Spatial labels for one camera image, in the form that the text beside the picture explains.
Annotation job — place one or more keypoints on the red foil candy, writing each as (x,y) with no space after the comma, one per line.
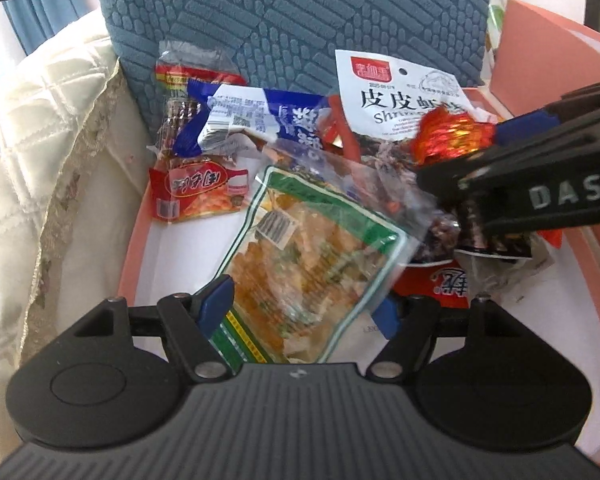
(455,135)

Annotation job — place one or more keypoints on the blue textured cushion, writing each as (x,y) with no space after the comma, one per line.
(300,15)

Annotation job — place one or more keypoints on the green-edged clear snack packet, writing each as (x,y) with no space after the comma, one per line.
(310,260)

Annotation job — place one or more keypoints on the red bean snack packet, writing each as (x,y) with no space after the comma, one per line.
(200,185)

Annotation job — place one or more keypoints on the dark clear snack packet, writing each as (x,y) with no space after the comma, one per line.
(410,205)

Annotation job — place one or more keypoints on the cream quilted blanket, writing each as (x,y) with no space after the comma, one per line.
(45,170)

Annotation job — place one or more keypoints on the white shrimp snack packet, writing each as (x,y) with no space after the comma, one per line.
(395,95)

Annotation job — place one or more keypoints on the red sausage sticks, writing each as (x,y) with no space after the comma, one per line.
(342,125)

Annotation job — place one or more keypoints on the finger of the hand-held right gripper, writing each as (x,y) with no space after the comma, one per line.
(460,175)
(525,120)

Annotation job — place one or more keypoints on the brown meat stick packet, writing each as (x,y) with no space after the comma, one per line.
(177,122)

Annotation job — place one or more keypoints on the blue snack packet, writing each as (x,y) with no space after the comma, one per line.
(240,110)

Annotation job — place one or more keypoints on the clear packet with striped band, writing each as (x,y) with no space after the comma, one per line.
(195,67)

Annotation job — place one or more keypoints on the shallow pink box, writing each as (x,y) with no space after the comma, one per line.
(180,255)

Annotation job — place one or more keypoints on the deep pink box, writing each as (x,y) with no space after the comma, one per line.
(545,55)

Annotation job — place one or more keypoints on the red and white snack packet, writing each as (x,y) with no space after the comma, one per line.
(435,282)

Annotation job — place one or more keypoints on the green and white bag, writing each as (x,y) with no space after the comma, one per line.
(495,35)

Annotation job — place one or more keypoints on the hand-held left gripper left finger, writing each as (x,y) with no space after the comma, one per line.
(215,302)

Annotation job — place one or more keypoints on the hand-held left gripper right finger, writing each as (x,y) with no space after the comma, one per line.
(387,317)

